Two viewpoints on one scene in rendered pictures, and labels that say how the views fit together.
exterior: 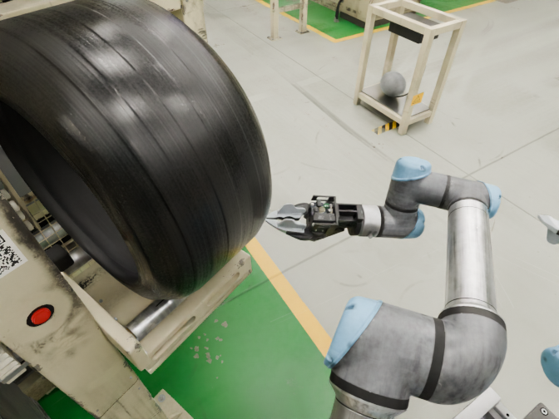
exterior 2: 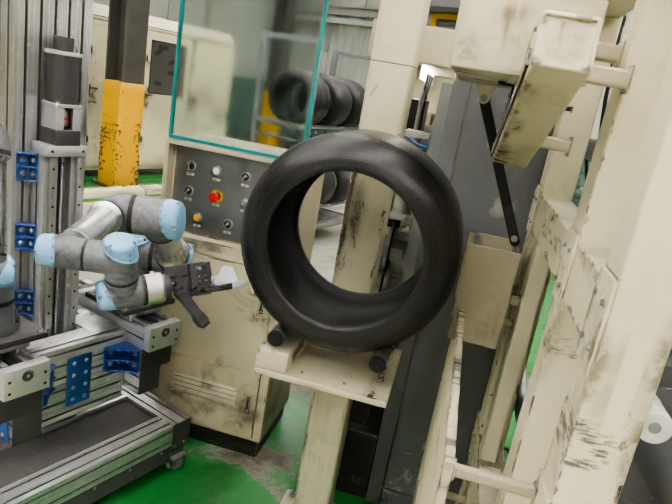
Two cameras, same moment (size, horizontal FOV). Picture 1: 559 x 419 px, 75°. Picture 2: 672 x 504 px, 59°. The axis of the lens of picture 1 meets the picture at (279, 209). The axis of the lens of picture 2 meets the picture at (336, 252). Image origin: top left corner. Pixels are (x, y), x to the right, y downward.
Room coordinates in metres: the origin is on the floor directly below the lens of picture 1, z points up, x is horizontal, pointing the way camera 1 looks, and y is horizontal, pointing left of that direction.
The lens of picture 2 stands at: (1.98, -0.44, 1.57)
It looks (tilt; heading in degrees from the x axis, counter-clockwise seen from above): 16 degrees down; 153
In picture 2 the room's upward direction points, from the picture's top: 10 degrees clockwise
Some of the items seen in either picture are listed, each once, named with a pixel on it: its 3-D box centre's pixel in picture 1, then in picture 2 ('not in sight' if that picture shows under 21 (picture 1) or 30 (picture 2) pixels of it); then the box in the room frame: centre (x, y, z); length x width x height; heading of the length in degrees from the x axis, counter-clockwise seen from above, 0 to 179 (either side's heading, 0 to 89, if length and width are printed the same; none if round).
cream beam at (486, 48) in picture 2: not in sight; (514, 50); (0.85, 0.49, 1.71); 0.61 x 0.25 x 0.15; 143
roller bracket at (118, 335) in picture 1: (87, 304); not in sight; (0.43, 0.44, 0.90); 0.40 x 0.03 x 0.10; 53
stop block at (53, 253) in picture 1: (59, 258); not in sight; (0.51, 0.51, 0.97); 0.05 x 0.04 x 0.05; 53
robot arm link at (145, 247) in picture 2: not in sight; (136, 251); (-0.13, -0.16, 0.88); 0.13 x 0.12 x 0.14; 70
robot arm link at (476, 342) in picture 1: (469, 270); (91, 228); (0.38, -0.34, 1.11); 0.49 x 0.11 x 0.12; 160
